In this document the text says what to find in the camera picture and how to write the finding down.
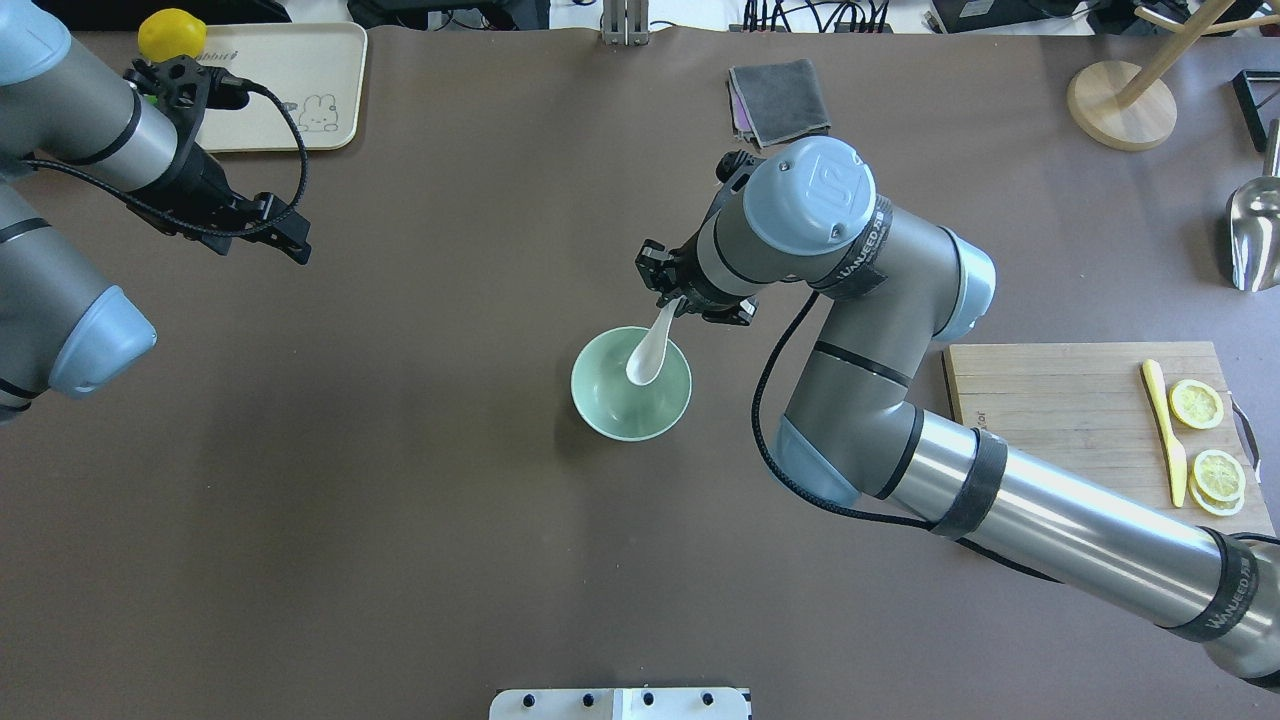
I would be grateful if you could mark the upper lemon slice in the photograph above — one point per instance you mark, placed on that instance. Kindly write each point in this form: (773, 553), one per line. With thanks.
(1195, 404)

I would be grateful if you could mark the white ceramic spoon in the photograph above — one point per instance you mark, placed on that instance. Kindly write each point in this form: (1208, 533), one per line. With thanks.
(645, 362)

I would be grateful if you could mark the lower top lemon slice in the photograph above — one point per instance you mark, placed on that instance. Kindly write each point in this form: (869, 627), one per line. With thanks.
(1218, 476)

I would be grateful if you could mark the black glass rack tray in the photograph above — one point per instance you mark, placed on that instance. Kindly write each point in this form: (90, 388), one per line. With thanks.
(1253, 89)

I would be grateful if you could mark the bamboo cutting board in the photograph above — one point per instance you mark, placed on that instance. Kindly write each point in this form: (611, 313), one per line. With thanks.
(1084, 407)

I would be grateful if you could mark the beige rabbit tray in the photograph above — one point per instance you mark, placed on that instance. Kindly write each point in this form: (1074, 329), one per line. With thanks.
(316, 69)

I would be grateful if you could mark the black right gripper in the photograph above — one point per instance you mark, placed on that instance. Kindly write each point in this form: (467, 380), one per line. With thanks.
(692, 287)

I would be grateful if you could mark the grey folded cloth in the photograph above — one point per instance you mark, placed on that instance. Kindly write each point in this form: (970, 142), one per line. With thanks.
(777, 103)

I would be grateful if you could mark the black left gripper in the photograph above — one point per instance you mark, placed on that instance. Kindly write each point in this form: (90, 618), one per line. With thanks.
(203, 182)

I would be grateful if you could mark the aluminium frame post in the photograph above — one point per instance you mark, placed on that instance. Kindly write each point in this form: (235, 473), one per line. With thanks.
(625, 22)

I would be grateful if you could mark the lemon slice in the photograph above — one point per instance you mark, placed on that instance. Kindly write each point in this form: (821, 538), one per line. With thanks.
(1219, 508)
(1218, 476)
(1195, 404)

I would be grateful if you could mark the yellow lemon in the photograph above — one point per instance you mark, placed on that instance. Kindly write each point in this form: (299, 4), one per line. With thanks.
(170, 33)

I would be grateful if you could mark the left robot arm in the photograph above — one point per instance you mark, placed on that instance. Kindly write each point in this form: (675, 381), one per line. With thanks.
(67, 327)

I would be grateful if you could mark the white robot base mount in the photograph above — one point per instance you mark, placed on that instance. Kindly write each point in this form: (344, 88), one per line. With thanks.
(623, 703)

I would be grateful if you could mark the lower bottom lemon slice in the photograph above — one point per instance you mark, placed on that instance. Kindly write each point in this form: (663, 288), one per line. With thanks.
(1219, 508)

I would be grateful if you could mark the steel scoop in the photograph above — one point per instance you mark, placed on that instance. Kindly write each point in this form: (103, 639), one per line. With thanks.
(1253, 222)

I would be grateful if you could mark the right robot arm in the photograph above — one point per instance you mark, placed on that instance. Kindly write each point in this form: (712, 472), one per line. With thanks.
(898, 285)

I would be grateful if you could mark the pale green bowl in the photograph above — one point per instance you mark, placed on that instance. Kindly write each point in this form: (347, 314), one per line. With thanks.
(614, 406)

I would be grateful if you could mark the yellow plastic knife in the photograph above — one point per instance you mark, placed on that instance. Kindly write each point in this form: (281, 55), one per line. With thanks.
(1175, 455)

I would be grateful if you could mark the wooden cup stand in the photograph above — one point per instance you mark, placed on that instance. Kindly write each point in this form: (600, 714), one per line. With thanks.
(1129, 108)

